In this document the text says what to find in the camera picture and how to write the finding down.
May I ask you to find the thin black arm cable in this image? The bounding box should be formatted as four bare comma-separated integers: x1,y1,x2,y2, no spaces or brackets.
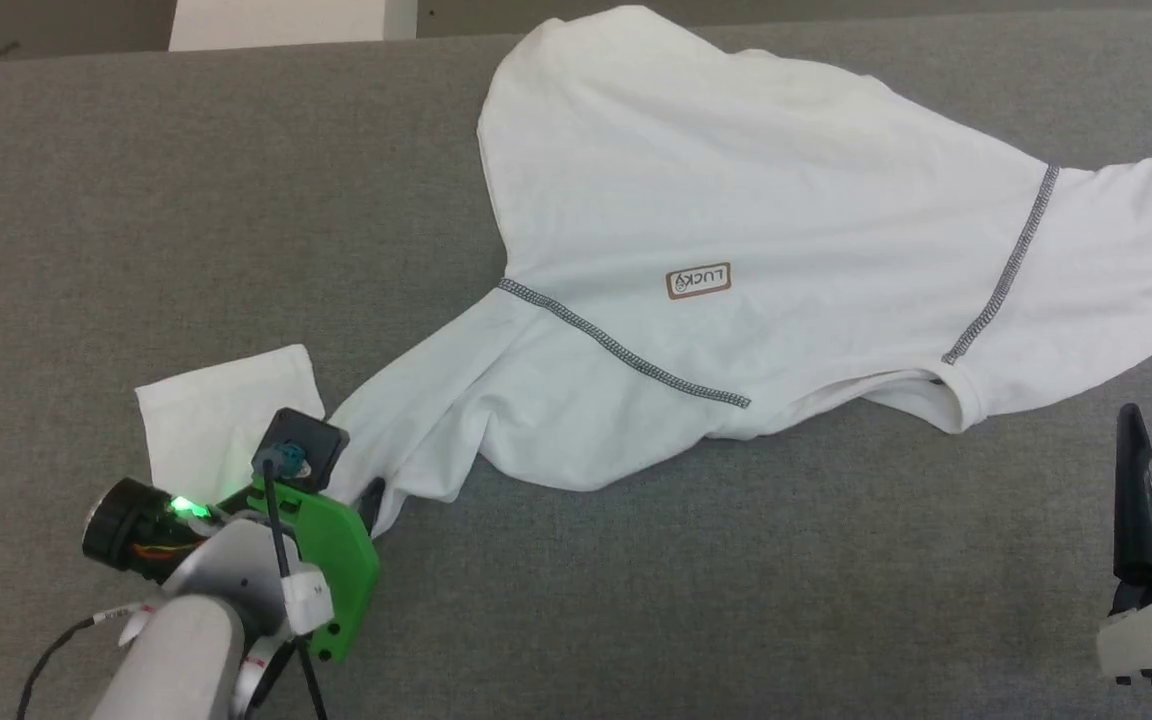
16,612,142,720

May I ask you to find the black left camera cable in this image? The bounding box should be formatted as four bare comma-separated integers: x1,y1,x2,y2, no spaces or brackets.
262,458,329,720

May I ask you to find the white shirt with grey stitching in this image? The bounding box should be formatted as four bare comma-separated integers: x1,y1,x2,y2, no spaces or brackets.
134,5,1152,538

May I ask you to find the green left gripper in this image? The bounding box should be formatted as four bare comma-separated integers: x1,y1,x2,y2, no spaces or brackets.
221,478,387,663

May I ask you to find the black cylindrical left gripper motor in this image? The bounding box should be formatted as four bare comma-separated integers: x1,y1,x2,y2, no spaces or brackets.
82,477,212,583

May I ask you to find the white cardboard box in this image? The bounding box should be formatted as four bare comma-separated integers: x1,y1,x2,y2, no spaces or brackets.
169,0,419,52

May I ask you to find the grey fabric sofa cushion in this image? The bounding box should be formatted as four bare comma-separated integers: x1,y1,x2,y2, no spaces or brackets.
0,10,1152,720

